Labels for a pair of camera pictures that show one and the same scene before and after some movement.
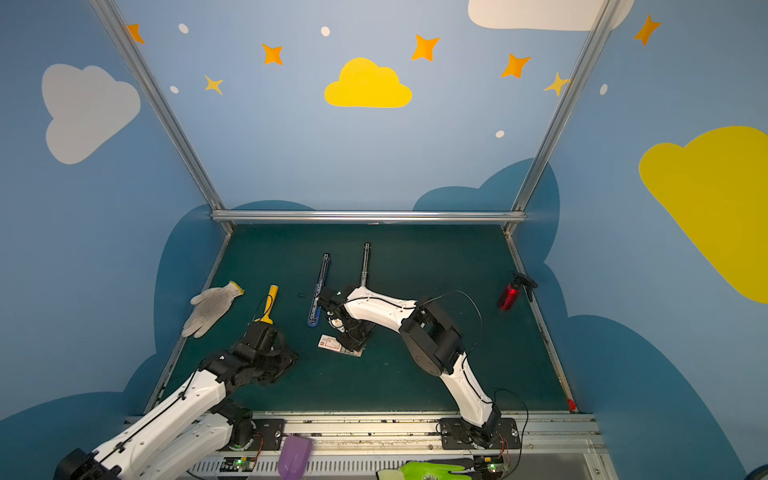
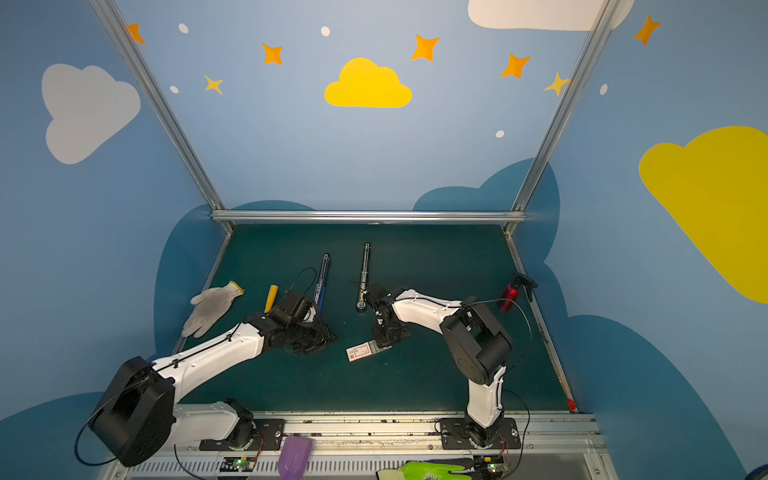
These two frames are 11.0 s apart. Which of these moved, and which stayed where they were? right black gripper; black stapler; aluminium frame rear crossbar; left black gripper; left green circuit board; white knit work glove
Moved: left black gripper; right black gripper
Stayed: black stapler; white knit work glove; left green circuit board; aluminium frame rear crossbar
